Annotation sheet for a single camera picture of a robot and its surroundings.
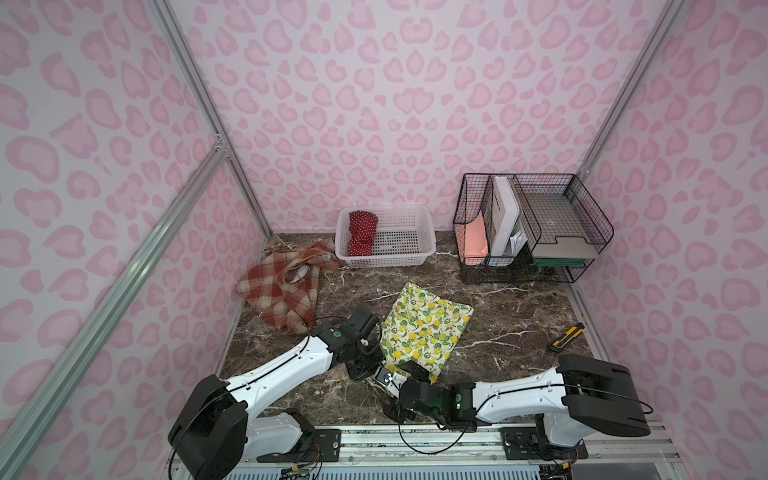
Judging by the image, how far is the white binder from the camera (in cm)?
93

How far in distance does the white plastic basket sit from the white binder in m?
0.21

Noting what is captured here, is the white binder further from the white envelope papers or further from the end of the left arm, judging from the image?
the end of the left arm
